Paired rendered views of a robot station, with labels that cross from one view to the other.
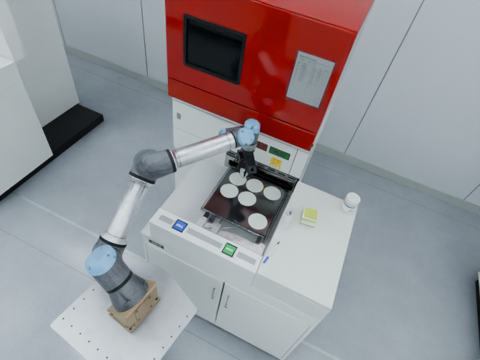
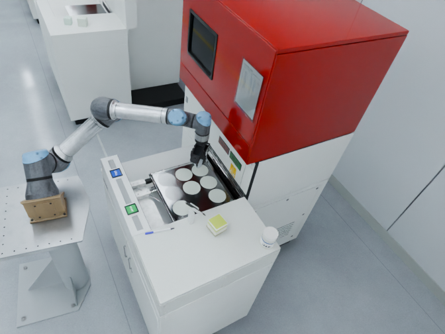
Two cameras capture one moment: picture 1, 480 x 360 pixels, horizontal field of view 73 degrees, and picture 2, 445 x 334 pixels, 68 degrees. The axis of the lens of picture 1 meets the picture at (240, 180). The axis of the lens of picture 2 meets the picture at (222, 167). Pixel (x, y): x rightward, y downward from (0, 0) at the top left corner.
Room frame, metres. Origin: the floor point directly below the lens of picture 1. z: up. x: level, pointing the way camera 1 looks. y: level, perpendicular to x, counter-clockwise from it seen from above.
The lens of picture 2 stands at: (0.24, -0.91, 2.34)
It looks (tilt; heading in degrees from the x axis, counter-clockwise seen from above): 46 degrees down; 37
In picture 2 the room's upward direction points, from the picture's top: 11 degrees clockwise
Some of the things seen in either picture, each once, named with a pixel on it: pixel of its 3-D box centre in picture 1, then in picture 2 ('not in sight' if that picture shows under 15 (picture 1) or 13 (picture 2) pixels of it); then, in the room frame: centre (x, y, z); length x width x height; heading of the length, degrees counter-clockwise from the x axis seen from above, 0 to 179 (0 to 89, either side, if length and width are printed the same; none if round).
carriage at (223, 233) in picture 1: (228, 240); (148, 208); (0.86, 0.00, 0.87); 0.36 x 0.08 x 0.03; 74
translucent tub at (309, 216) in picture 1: (308, 217); (216, 225); (0.99, -0.37, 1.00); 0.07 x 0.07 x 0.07; 83
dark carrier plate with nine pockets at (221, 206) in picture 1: (246, 198); (191, 187); (1.11, -0.06, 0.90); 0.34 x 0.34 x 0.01; 74
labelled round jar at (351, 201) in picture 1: (350, 203); (268, 238); (1.13, -0.59, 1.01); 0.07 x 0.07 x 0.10
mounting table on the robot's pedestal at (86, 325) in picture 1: (133, 317); (46, 219); (0.45, 0.34, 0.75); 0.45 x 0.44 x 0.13; 155
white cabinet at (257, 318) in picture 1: (240, 262); (177, 250); (0.99, -0.11, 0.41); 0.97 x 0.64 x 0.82; 74
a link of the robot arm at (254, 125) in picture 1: (250, 131); (202, 123); (1.20, 0.00, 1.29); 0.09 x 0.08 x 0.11; 122
